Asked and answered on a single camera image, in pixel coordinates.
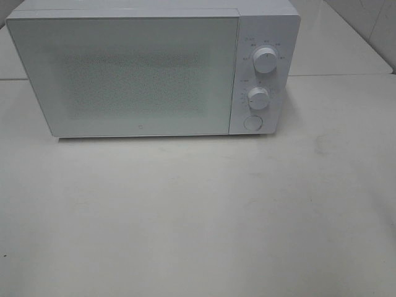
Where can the white microwave door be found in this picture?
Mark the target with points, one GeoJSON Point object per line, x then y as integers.
{"type": "Point", "coordinates": [130, 77]}

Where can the round white door button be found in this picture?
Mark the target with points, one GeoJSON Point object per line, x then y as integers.
{"type": "Point", "coordinates": [253, 123]}

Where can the white microwave knob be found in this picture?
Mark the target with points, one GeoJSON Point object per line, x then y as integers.
{"type": "Point", "coordinates": [258, 98]}
{"type": "Point", "coordinates": [265, 59]}

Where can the white microwave oven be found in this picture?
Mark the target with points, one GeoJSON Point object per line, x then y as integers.
{"type": "Point", "coordinates": [274, 23]}

